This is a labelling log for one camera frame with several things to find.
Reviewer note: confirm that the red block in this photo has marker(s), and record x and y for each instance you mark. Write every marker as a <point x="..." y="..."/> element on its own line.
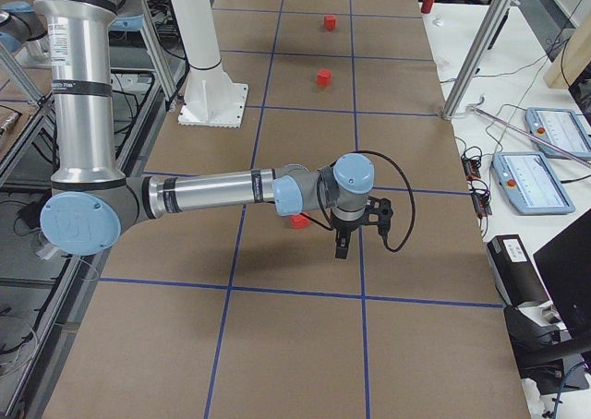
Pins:
<point x="299" y="221"/>
<point x="324" y="78"/>
<point x="329" y="22"/>

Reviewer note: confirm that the brown paper table mat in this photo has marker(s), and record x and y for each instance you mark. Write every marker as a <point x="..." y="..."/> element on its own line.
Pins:
<point x="231" y="313"/>

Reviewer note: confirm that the small electronics board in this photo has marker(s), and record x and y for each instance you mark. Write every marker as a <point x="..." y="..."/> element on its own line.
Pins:
<point x="471" y="159"/>

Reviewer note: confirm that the black label printer box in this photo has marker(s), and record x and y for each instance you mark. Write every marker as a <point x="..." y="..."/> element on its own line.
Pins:
<point x="515" y="276"/>

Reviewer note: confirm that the metal rod with hook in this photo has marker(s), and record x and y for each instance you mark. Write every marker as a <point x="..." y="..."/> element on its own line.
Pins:
<point x="548" y="149"/>

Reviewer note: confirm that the near teach pendant tablet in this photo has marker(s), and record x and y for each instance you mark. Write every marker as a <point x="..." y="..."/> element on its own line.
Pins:
<point x="530" y="184"/>

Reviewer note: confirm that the teach pendant tablet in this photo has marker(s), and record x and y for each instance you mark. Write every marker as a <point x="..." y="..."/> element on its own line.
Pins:
<point x="530" y="184"/>
<point x="561" y="128"/>

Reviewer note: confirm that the far teach pendant tablet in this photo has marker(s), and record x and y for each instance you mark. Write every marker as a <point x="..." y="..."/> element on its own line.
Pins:
<point x="561" y="128"/>

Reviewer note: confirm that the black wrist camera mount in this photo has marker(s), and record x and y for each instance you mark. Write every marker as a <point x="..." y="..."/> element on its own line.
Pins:
<point x="378" y="212"/>

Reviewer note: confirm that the white pedestal column base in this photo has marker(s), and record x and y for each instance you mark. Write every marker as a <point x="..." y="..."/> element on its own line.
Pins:
<point x="211" y="98"/>

